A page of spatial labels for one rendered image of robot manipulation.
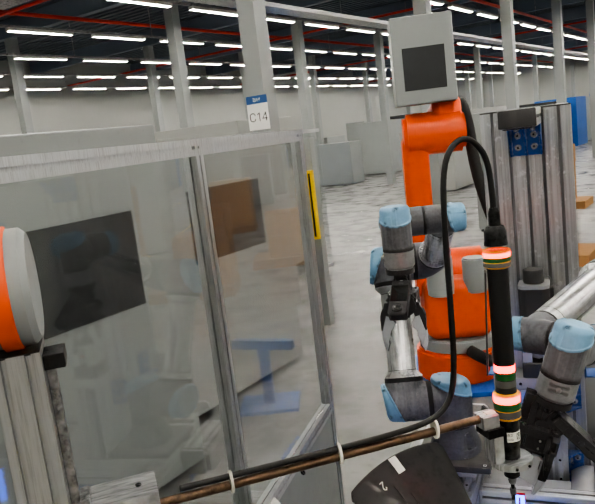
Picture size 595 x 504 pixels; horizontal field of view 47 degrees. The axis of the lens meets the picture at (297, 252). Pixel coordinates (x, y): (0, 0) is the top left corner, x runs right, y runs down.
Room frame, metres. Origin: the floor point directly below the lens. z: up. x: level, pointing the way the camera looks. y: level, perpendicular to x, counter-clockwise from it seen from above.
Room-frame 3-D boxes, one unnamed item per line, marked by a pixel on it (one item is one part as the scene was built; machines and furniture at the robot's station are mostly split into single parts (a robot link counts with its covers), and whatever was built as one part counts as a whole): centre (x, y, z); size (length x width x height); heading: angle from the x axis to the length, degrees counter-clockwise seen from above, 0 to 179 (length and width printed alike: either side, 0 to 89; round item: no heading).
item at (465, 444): (1.93, -0.41, 1.09); 0.15 x 0.15 x 0.10
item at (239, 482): (0.97, -0.02, 1.54); 0.54 x 0.01 x 0.01; 106
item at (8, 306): (0.85, 0.38, 1.88); 0.17 x 0.15 x 0.16; 161
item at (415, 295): (1.64, -0.25, 1.62); 0.09 x 0.08 x 0.12; 161
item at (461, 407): (1.93, -0.40, 1.20); 0.13 x 0.12 x 0.14; 84
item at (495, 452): (1.05, -0.31, 1.50); 0.09 x 0.07 x 0.10; 106
